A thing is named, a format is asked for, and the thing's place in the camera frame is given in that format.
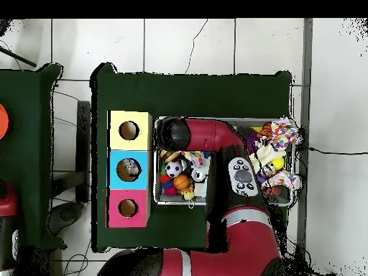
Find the black tripod leg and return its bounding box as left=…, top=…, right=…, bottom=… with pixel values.
left=0, top=45, right=37, bottom=69

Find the wooden burger toy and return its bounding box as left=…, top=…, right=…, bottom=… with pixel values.
left=160, top=149, right=180, bottom=163

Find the black floor stand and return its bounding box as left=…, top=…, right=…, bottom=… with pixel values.
left=48, top=100, right=92, bottom=236

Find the thin black floor cable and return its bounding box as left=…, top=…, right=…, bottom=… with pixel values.
left=185, top=19, right=209, bottom=75

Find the colourful polka-dot cloth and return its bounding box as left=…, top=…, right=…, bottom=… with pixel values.
left=183, top=150, right=212, bottom=169

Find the wooden box with three holes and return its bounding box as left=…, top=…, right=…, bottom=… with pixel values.
left=107, top=110, right=153, bottom=229

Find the cream cloth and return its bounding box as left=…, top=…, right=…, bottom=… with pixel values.
left=249, top=143, right=285, bottom=173

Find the red-brown ball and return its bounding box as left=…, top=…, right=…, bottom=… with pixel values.
left=267, top=185, right=282, bottom=199

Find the orange plate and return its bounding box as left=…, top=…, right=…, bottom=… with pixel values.
left=0, top=103, right=9, bottom=140

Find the small orange basketball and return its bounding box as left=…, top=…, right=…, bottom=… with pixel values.
left=174, top=174, right=191, bottom=191

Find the shallow clear mesh bin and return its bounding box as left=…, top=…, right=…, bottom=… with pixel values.
left=154, top=117, right=297, bottom=207

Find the dark green tablecloth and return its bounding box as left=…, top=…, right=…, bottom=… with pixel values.
left=91, top=62, right=294, bottom=254

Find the small soccer ball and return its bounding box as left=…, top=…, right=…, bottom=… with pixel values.
left=166, top=160, right=184, bottom=178

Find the dark green side table cloth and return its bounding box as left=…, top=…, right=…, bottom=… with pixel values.
left=0, top=63, right=67, bottom=249

